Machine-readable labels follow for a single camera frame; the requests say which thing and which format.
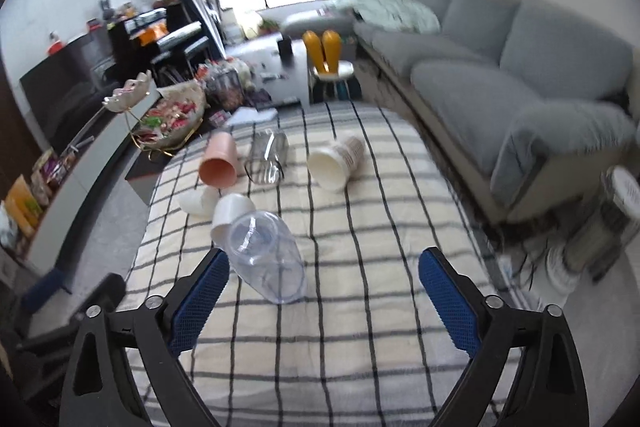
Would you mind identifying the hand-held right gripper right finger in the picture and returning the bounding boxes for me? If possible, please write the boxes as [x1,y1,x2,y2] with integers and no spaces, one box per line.
[418,247,590,427]

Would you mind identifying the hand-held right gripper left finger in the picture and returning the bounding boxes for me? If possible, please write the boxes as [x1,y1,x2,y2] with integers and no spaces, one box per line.
[59,247,230,427]

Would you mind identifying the clear plastic cup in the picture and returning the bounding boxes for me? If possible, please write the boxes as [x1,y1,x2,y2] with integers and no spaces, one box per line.
[223,210,307,305]

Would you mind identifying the small white cup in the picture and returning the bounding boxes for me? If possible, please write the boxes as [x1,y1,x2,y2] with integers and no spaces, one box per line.
[179,188,220,218]

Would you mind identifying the pink cup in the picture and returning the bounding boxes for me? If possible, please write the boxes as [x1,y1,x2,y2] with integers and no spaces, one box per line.
[199,131,242,188]

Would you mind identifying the printed paper cup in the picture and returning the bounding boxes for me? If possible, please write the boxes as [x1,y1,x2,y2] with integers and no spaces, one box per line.
[307,136,367,192]

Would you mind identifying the clear glass mug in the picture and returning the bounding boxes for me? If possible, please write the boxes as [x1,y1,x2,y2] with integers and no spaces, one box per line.
[244,129,290,186]

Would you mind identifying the grey tv cabinet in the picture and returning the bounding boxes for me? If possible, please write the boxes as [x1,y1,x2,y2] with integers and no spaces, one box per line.
[25,89,166,278]

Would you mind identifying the white fan heater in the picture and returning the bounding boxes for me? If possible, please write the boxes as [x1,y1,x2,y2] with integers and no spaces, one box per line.
[545,166,640,293]

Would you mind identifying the tiered snack tray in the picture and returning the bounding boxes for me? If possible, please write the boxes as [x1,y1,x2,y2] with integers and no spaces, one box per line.
[102,71,207,152]

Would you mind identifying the snack packets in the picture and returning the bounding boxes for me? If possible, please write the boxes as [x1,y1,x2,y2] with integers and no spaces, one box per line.
[0,148,71,248]

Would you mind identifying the grey sofa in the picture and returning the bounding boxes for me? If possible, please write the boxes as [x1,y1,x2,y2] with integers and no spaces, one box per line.
[353,0,638,224]

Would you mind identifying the white coffee table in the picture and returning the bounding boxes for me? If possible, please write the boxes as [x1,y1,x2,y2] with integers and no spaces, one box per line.
[223,33,312,106]

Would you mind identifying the television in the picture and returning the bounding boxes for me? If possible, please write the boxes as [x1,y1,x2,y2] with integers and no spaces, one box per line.
[19,27,112,148]

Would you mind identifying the black piano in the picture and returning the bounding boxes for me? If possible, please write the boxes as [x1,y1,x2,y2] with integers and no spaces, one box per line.
[107,3,211,84]

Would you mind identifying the rabbit ear child chair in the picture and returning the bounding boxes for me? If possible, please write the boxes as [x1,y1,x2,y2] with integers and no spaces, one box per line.
[302,30,355,100]

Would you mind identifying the light green throw blanket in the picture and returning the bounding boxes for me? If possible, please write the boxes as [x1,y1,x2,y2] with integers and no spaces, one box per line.
[345,0,441,34]

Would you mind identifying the black wire snack basket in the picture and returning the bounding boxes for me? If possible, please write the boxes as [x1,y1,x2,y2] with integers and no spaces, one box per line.
[204,69,246,112]

